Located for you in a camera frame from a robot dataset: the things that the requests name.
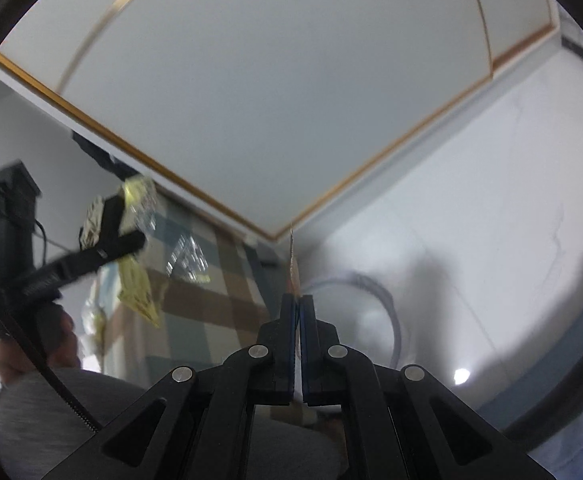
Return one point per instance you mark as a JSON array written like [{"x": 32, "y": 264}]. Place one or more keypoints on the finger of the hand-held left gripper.
[
  {"x": 124, "y": 246},
  {"x": 106, "y": 220}
]

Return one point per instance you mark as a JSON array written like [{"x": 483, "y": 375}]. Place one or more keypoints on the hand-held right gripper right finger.
[{"x": 307, "y": 320}]

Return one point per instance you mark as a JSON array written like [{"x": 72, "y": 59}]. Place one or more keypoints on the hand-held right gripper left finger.
[{"x": 289, "y": 320}]

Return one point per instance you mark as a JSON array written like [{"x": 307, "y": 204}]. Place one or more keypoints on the yellow snack wrapper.
[{"x": 139, "y": 285}]

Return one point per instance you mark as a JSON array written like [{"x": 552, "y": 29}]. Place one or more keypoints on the thin brown wrapper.
[{"x": 294, "y": 270}]

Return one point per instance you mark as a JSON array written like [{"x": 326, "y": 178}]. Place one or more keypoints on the clear plastic wrapper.
[{"x": 93, "y": 320}]

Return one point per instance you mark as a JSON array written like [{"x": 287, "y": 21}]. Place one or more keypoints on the white round waste bin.
[{"x": 390, "y": 310}]

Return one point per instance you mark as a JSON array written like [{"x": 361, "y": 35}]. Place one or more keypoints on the person's left hand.
[{"x": 63, "y": 345}]

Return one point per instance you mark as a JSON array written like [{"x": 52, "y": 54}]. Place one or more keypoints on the plaid tablecloth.
[{"x": 231, "y": 280}]

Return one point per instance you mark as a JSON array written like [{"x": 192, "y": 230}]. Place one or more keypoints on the white wardrobe with gold trim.
[{"x": 271, "y": 85}]

